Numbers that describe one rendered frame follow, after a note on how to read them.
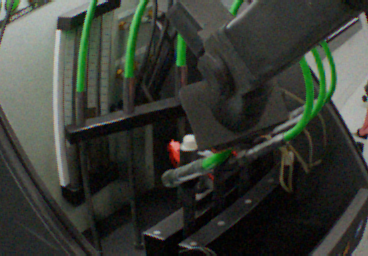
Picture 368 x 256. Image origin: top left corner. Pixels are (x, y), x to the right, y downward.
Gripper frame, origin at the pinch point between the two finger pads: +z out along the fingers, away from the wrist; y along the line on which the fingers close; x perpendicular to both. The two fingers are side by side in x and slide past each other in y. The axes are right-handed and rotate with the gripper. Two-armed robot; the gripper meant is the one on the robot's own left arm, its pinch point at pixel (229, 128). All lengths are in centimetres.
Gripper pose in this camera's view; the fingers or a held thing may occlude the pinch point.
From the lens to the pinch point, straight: 93.2
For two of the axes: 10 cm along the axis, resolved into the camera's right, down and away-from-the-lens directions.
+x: 3.3, 9.1, -2.4
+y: -9.4, 3.1, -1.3
